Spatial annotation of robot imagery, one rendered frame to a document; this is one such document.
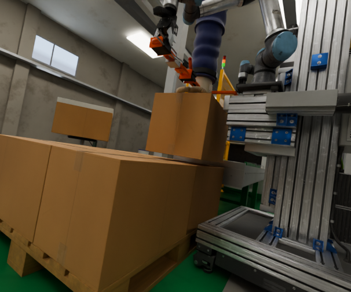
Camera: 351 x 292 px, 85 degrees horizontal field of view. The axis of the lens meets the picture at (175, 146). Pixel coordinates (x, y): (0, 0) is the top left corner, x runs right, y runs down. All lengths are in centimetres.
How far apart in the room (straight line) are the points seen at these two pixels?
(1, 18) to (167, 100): 626
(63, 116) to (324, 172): 239
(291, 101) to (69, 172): 97
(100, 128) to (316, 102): 209
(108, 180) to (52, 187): 31
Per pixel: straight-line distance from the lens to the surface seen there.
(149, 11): 428
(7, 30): 714
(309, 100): 102
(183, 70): 123
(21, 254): 111
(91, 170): 71
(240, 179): 171
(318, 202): 128
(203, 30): 168
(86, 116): 247
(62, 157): 85
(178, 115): 122
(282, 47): 116
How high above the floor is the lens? 58
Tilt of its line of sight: 3 degrees up
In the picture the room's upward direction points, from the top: 9 degrees clockwise
